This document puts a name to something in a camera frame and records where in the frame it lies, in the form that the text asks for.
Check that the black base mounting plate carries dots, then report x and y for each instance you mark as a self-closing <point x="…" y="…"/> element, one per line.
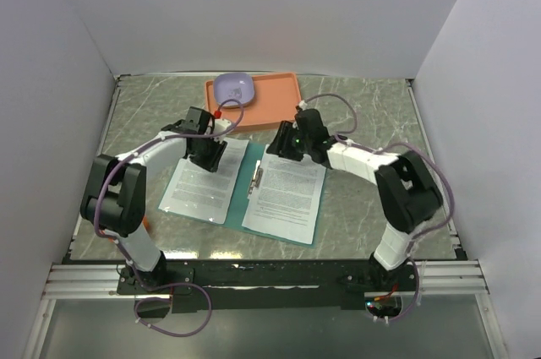
<point x="195" y="285"/>

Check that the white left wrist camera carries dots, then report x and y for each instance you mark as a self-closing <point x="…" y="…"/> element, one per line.
<point x="221" y="126"/>

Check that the orange plastic cup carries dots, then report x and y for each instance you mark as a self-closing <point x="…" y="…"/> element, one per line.
<point x="146" y="224"/>

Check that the white printed paper sheets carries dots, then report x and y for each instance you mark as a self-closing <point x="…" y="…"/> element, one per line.
<point x="285" y="202"/>

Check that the metal folder clip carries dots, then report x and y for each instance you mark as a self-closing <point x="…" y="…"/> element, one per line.
<point x="255" y="180"/>

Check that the single white printed sheet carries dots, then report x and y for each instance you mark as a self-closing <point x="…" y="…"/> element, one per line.
<point x="196" y="193"/>

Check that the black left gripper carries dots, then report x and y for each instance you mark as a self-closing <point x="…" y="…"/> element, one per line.
<point x="211" y="164"/>

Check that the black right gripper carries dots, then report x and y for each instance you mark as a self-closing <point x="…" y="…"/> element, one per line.
<point x="285" y="131"/>

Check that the lavender square bowl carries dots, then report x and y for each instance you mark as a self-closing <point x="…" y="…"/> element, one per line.
<point x="233" y="90"/>

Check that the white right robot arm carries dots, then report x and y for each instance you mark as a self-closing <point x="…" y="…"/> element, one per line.
<point x="408" y="193"/>

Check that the aluminium frame rail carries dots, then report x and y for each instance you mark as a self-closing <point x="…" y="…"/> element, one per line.
<point x="99" y="281"/>

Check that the teal green file folder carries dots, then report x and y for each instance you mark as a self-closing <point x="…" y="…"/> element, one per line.
<point x="239" y="202"/>

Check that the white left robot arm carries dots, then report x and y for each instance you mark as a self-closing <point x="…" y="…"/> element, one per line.
<point x="114" y="200"/>

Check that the salmon pink tray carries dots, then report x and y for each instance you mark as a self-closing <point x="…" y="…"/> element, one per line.
<point x="276" y="98"/>

